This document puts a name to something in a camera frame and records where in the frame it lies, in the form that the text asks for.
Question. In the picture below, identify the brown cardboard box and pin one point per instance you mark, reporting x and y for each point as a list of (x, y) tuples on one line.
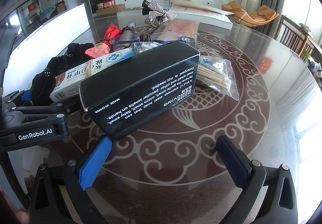
[(112, 10)]

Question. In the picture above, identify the black bow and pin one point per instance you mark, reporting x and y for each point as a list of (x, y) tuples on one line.
[(145, 7)]

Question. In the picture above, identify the orange lounge chair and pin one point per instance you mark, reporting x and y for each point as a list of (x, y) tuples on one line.
[(261, 13)]

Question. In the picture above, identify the white cardboard sheet orange edge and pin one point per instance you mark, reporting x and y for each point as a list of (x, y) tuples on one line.
[(196, 7)]

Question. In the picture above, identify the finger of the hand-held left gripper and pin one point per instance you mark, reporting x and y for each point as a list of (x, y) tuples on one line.
[(70, 107), (26, 95)]

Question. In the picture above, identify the black velvet cloth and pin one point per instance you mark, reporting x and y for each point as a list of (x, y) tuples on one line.
[(50, 73)]

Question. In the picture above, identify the red gold-emblem packet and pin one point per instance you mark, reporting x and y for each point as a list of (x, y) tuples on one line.
[(98, 50)]

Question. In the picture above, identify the orange packet in clear wrap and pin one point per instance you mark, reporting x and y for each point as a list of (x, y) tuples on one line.
[(178, 28)]

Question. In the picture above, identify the black cardboard box white print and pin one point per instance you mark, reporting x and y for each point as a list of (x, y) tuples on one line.
[(140, 88)]

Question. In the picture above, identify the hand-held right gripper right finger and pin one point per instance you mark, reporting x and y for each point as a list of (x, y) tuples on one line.
[(234, 161)]

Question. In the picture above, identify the silver gold cosmetic tube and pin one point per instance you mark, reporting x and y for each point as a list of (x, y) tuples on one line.
[(129, 27)]

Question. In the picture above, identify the red yellow packaged boxes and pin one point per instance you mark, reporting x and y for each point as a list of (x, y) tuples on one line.
[(107, 4)]

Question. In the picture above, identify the silver hair clip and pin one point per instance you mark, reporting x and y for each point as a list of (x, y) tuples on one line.
[(152, 21)]

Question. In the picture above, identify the wooden slat-back chair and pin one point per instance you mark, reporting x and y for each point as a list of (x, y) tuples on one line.
[(291, 32)]

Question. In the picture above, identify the red foil snack packet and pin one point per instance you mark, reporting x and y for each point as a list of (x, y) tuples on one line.
[(112, 31)]

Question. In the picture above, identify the blue cloth covered table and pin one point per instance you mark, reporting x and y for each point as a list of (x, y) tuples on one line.
[(45, 13)]

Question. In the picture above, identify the clear plastic bag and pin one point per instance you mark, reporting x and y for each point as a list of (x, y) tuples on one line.
[(146, 47)]

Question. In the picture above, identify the silver rhinestone bow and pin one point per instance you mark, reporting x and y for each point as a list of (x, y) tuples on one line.
[(162, 11)]

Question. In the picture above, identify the clear packet of wooden sticks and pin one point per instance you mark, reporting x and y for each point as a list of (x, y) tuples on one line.
[(216, 78)]

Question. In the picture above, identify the white medicine box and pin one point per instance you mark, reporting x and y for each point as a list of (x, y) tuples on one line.
[(75, 75)]

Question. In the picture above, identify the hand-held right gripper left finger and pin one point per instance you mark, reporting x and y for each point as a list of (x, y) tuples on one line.
[(93, 163)]

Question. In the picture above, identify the white foam board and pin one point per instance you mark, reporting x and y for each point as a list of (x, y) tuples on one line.
[(45, 37)]

